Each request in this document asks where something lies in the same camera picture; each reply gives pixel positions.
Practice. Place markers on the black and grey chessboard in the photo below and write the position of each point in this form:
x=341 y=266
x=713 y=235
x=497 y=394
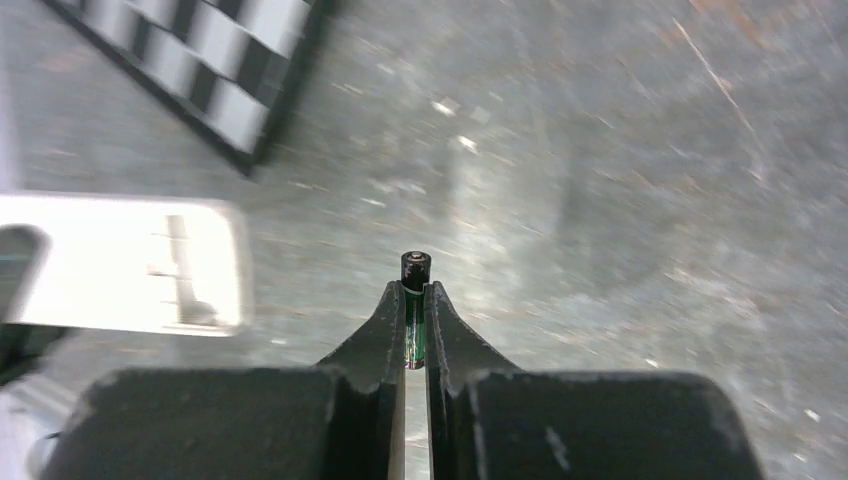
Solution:
x=229 y=69

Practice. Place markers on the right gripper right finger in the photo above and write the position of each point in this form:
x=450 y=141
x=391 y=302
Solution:
x=490 y=419

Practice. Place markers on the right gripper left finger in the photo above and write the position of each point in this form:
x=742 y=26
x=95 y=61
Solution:
x=341 y=418

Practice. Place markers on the short white remote control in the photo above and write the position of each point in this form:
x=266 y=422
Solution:
x=151 y=264

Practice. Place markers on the small black battery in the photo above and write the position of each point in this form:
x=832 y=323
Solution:
x=415 y=276

